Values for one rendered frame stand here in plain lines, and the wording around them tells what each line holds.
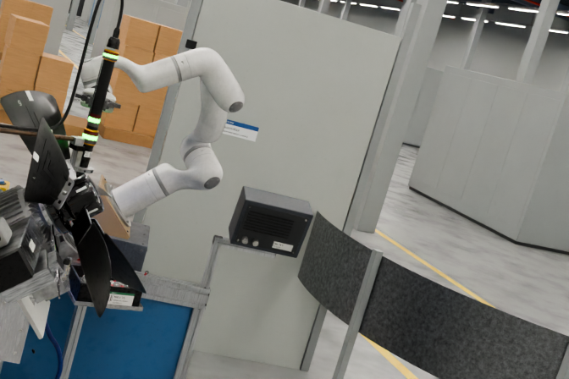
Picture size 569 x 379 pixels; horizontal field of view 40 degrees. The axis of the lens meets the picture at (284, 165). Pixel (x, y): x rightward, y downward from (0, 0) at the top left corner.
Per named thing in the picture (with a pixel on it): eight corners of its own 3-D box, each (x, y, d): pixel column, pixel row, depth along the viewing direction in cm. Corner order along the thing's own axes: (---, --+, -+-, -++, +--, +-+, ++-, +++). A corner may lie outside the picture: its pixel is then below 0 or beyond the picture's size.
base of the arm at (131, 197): (103, 178, 308) (146, 155, 310) (128, 217, 315) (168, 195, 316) (103, 192, 290) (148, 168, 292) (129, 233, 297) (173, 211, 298)
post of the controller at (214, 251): (201, 288, 286) (215, 237, 284) (200, 284, 289) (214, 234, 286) (208, 289, 287) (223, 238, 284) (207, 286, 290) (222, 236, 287)
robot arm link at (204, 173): (159, 178, 312) (212, 150, 314) (176, 214, 302) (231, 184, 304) (148, 163, 302) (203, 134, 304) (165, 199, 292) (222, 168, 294)
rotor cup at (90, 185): (45, 205, 216) (89, 184, 217) (41, 179, 228) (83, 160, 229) (69, 243, 224) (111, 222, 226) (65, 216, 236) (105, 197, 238)
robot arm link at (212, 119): (188, 183, 303) (173, 152, 312) (216, 178, 309) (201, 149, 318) (216, 85, 269) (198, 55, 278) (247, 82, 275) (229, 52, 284)
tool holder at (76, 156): (72, 172, 228) (80, 140, 227) (58, 165, 233) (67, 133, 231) (97, 174, 235) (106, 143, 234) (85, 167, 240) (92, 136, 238)
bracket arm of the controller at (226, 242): (212, 244, 284) (215, 237, 284) (212, 242, 287) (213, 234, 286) (274, 258, 290) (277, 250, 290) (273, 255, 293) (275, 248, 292)
